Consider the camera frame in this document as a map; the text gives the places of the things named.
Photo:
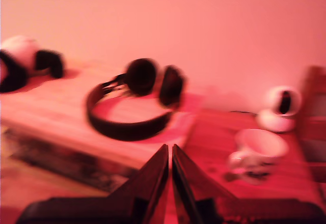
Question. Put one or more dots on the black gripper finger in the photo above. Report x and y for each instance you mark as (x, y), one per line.
(188, 180)
(152, 178)

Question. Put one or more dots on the black over-ear headphones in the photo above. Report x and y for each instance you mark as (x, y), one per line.
(122, 132)

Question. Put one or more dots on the wooden shelf board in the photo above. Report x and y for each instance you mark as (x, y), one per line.
(63, 112)

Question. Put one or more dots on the printed cardboard tray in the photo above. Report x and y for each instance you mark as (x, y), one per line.
(76, 163)

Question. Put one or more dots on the white patterned mug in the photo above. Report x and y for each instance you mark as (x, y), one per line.
(259, 145)

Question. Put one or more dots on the white and black plush toy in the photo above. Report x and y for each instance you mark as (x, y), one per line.
(20, 48)

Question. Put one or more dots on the white round camera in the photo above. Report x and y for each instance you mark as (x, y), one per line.
(272, 122)

